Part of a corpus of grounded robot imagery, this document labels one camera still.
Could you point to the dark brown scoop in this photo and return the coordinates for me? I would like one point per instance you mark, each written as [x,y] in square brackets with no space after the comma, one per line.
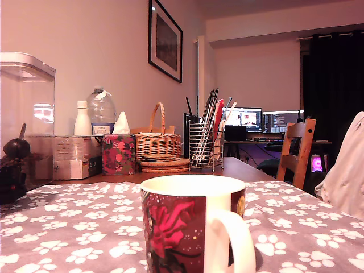
[16,148]

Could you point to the white printed cardboard box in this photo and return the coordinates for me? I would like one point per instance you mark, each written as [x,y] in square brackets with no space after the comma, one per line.
[73,167]

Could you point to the clear container white lid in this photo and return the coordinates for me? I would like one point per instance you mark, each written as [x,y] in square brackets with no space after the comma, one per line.
[28,99]

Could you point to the grey paw print cloth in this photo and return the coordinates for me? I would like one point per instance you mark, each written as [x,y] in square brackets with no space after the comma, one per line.
[85,227]

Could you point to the white metal bottle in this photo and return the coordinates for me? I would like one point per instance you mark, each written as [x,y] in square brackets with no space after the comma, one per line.
[82,122]

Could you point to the floral tissue box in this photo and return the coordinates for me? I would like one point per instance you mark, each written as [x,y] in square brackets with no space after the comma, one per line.
[118,155]

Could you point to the large clear water bottle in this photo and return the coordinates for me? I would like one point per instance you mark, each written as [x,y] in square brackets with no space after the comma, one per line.
[101,111]

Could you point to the white tissue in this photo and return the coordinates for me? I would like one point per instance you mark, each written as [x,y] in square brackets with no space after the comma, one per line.
[121,125]

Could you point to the dark square cork coaster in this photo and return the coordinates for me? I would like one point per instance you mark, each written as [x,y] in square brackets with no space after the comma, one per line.
[158,157]

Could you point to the round cork trivet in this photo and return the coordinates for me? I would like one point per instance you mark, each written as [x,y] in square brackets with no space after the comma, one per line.
[169,163]
[164,170]

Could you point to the light wooden board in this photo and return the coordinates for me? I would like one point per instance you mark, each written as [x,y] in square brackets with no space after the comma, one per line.
[169,130]

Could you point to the white mug red flower print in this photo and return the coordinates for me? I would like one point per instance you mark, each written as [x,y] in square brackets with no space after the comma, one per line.
[175,221]

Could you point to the black router with antennas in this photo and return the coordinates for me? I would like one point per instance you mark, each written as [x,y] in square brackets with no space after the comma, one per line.
[186,133]

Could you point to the black framed picture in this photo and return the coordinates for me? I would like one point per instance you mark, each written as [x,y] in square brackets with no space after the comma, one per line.
[167,42]

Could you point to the white vertical pipe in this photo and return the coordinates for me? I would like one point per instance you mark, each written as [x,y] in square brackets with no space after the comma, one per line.
[201,76]

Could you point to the red kitchen utensil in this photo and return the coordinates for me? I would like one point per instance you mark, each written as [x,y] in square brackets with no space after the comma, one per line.
[219,113]

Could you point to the small black box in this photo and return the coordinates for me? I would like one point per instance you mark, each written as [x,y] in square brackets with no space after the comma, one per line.
[235,133]

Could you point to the grey kitchen utensil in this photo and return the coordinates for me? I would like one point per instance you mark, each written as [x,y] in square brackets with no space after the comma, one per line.
[228,103]

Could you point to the monitor showing video windows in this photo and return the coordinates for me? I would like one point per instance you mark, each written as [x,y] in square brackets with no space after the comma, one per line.
[244,118]

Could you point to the dark office chair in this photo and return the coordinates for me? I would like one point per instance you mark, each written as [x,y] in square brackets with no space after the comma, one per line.
[268,166]

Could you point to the backlit keyboard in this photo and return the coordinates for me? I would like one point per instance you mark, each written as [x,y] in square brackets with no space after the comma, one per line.
[266,139]

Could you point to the monitor showing code text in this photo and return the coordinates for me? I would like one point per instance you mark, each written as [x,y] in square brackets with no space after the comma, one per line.
[281,122]

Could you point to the wooden chair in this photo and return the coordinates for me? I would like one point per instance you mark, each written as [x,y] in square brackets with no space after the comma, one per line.
[305,153]

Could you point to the computer case glowing fan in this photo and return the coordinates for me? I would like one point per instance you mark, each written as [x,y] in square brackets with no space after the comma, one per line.
[317,164]

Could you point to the dark desk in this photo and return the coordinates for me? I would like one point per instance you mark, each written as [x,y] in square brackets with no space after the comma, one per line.
[322,142]

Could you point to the white curtain rod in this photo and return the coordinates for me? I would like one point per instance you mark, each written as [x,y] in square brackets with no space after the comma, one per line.
[303,38]

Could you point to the black curtain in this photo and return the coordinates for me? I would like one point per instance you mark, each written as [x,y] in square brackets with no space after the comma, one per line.
[332,85]

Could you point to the pale draped fabric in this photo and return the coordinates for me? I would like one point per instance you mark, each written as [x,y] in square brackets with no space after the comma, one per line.
[347,170]

